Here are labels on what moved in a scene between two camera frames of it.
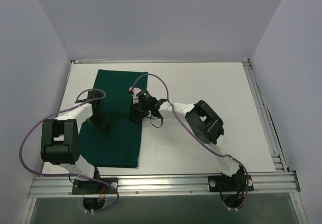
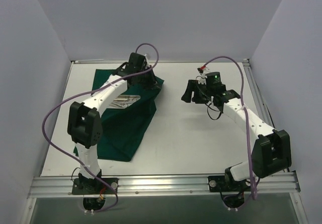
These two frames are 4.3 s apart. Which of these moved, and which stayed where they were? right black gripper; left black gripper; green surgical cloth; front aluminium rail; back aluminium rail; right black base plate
Moved: green surgical cloth; left black gripper; right black gripper
Stayed: back aluminium rail; front aluminium rail; right black base plate
